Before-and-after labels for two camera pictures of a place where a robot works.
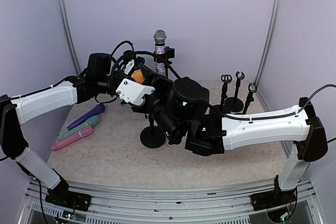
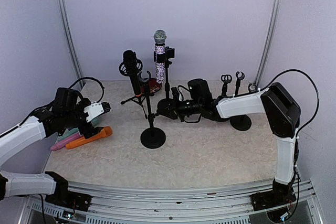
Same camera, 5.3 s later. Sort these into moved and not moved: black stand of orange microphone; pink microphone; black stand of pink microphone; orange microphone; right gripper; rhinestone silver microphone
Moved: right gripper; orange microphone
Not moved: black stand of orange microphone; black stand of pink microphone; rhinestone silver microphone; pink microphone
